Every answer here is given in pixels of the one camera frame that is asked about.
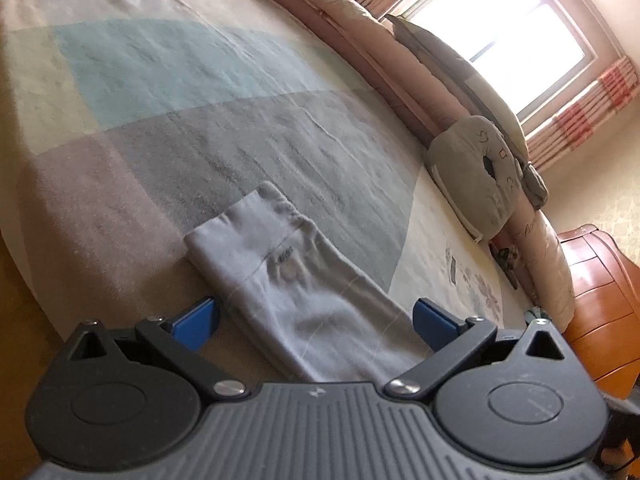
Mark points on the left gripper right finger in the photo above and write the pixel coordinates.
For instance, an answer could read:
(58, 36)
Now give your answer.
(511, 399)

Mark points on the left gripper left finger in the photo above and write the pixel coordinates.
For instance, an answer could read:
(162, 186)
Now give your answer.
(126, 397)

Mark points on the grey-blue pants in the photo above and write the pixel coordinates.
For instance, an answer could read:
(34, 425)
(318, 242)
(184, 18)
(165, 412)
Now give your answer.
(314, 314)

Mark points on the blue baseball cap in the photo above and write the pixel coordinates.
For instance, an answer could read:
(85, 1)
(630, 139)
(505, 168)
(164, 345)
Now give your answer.
(534, 313)

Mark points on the wooden headboard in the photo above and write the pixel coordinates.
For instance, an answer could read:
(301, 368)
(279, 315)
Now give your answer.
(604, 332)

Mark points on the black phone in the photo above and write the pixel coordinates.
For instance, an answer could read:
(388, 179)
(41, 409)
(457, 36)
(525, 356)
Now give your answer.
(507, 258)

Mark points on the folded grey-green cloth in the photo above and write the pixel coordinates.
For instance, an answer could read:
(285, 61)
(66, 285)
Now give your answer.
(533, 186)

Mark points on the grey cat face cushion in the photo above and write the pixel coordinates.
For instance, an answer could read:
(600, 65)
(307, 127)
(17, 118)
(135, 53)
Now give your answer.
(477, 173)

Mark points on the patchwork bed sheet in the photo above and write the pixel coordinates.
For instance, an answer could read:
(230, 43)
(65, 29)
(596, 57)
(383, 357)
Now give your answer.
(125, 124)

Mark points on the grey patterned pillow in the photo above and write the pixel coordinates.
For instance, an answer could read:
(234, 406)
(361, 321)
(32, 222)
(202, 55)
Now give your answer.
(463, 81)

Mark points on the right pink curtain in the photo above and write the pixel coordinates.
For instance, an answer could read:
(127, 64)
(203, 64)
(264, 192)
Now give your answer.
(579, 119)

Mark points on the window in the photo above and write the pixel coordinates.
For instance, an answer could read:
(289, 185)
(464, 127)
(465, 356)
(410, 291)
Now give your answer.
(527, 50)

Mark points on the pink folded quilt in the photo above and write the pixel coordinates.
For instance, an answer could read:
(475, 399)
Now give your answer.
(434, 115)

